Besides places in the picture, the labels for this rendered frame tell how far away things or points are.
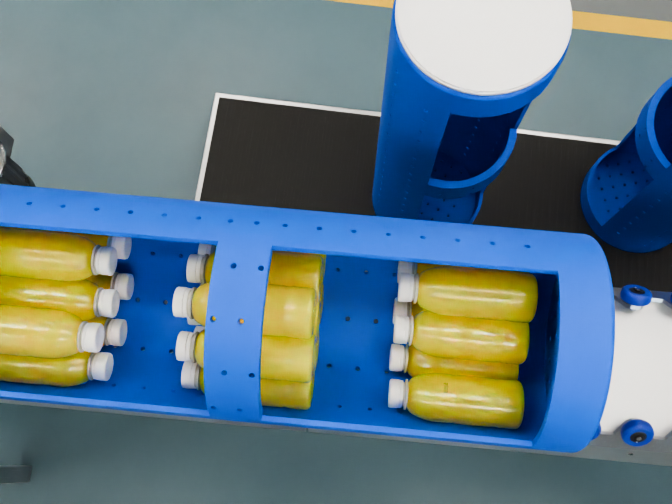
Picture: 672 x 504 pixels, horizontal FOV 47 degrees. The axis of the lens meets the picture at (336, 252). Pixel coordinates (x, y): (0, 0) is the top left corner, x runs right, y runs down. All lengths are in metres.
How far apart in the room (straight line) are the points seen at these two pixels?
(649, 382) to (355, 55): 1.48
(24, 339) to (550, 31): 0.89
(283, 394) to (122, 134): 1.47
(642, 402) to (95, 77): 1.83
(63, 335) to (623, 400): 0.81
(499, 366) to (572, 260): 0.22
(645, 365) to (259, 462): 1.16
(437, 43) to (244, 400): 0.63
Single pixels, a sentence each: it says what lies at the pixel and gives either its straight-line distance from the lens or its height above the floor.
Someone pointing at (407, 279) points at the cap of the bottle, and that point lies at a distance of 1.02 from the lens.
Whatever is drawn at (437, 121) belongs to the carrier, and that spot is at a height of 0.91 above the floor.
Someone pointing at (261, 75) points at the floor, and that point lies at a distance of 2.40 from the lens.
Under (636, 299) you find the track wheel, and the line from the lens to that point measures 1.23.
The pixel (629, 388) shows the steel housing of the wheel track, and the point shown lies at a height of 0.93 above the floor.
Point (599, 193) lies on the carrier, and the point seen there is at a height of 0.16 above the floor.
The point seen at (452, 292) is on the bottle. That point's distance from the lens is 1.01.
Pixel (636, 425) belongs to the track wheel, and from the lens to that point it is 1.20.
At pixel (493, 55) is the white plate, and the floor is 1.04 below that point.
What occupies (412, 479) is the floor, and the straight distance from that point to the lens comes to 2.12.
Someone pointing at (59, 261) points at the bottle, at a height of 1.13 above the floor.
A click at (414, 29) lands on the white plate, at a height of 1.04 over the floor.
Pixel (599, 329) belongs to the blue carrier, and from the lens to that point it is 0.93.
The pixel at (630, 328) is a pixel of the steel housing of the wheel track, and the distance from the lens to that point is 1.28.
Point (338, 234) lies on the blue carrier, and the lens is 0.94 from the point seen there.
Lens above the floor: 2.11
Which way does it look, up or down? 75 degrees down
